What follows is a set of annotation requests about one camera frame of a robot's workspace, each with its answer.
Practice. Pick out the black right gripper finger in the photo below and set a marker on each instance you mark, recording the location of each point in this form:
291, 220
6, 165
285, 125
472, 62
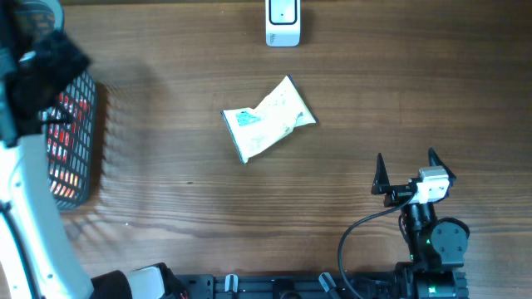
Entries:
381, 183
434, 161

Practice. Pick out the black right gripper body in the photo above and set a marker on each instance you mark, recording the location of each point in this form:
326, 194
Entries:
397, 195

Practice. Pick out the white cream snack bag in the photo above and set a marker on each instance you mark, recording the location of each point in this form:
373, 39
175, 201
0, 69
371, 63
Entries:
253, 130

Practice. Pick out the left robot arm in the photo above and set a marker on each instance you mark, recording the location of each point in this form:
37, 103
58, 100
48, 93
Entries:
36, 255

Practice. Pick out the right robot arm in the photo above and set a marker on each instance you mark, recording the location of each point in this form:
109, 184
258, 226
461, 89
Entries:
437, 245

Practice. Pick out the white barcode scanner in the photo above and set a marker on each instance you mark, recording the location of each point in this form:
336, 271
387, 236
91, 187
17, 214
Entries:
282, 23

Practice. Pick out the grey plastic mesh basket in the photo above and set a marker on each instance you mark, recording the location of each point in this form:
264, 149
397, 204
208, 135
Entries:
69, 146

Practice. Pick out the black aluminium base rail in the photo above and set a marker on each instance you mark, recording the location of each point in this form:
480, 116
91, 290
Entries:
311, 286

